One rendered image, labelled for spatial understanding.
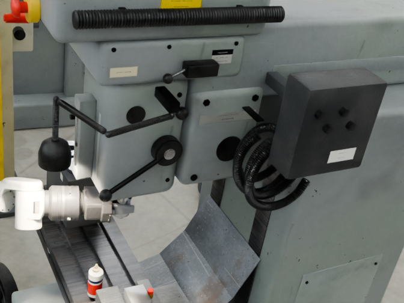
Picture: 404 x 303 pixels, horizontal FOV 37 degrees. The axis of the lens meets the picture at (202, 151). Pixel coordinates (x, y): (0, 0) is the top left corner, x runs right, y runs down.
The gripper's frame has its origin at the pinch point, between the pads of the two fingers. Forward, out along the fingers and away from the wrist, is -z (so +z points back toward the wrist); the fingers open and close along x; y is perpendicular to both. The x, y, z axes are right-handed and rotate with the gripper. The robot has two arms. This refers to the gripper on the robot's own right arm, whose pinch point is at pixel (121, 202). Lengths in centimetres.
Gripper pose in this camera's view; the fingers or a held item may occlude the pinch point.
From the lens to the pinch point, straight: 160.1
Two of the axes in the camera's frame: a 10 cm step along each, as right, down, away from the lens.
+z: -9.6, -0.2, -2.7
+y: -1.6, 8.4, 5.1
